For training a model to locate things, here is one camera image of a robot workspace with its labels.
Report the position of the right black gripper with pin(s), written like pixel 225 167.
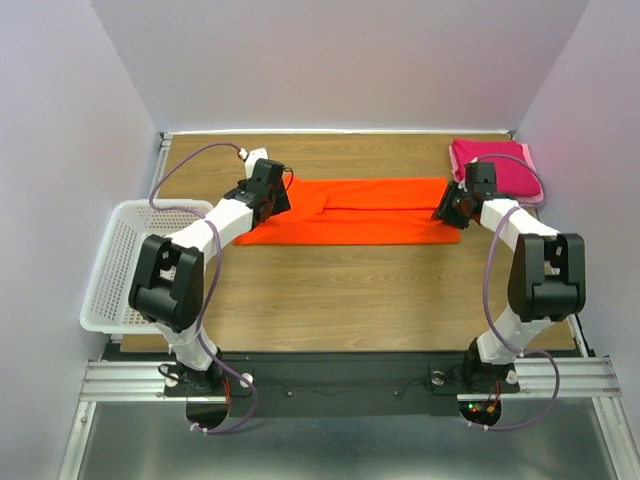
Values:
pixel 444 209

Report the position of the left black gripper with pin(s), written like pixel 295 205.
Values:
pixel 281 203

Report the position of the orange t shirt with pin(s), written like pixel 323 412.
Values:
pixel 357 212

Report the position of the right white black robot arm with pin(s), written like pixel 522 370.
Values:
pixel 547 280

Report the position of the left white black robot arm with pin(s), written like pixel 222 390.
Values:
pixel 167 287

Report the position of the folded light pink t shirt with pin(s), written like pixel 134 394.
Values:
pixel 532 160

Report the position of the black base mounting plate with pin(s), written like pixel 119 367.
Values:
pixel 333 384

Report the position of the white plastic laundry basket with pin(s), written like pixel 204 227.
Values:
pixel 105 308

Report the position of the small electronics board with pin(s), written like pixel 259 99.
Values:
pixel 481 412

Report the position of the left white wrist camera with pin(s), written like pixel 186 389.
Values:
pixel 251 156

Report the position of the aluminium frame rail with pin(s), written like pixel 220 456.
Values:
pixel 371 298

